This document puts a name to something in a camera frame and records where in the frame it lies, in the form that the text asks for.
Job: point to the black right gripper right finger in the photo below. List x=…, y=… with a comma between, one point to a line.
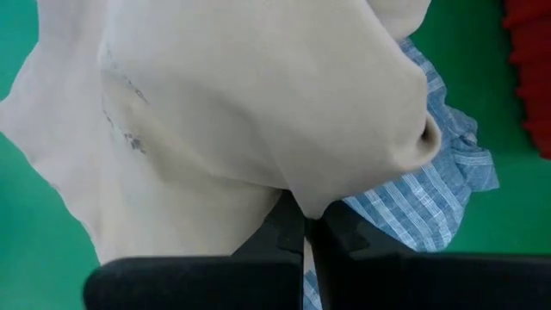
x=430, y=284

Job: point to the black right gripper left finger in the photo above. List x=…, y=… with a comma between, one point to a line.
x=193, y=284

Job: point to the blue striped garment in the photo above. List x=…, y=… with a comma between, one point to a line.
x=422, y=202

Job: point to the beige trousers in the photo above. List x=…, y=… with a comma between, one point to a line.
x=258, y=107

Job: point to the red plastic laundry bin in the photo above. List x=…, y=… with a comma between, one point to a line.
x=534, y=64

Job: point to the green table mat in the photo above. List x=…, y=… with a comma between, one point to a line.
x=495, y=224

